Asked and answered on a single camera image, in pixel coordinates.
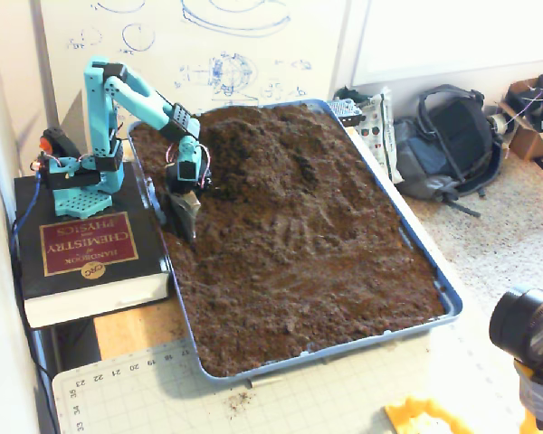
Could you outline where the brown cardboard box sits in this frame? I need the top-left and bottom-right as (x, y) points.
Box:
(497, 74), (543, 175)

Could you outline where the blue plastic tray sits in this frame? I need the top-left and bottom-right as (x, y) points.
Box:
(125, 98), (463, 386)

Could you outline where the blue cable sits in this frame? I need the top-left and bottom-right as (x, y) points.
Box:
(8, 178), (60, 434)

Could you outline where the black vented electronic box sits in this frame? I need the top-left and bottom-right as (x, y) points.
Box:
(328, 98), (366, 127)

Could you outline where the black chemistry physics handbook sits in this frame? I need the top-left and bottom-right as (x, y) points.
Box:
(13, 160), (172, 329)

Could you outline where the grey black backpack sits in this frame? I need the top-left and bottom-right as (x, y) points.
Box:
(392, 84), (508, 218)

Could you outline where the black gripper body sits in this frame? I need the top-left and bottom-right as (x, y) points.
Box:
(165, 157), (212, 195)

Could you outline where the whiteboard with blue drawings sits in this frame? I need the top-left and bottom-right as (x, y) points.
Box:
(30, 0), (352, 150)

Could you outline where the brown soil pile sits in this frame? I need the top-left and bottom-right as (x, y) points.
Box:
(129, 102), (447, 379)

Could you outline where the yellow camera stand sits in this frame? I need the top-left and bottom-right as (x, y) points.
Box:
(514, 359), (543, 434)

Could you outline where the red white servo wire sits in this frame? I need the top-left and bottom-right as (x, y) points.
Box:
(165, 143), (214, 189)

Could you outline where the yellow printed plastic part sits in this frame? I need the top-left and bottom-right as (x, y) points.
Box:
(384, 396), (474, 434)

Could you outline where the pale green cutting mat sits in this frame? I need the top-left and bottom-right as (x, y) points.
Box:
(52, 316), (533, 434)

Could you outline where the white cylindrical roll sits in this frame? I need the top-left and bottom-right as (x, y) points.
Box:
(486, 112), (512, 137)

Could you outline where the black camera with lens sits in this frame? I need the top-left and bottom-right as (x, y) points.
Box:
(488, 284), (543, 424)

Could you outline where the white printed soil bag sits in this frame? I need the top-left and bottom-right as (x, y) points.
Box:
(357, 88), (406, 184)

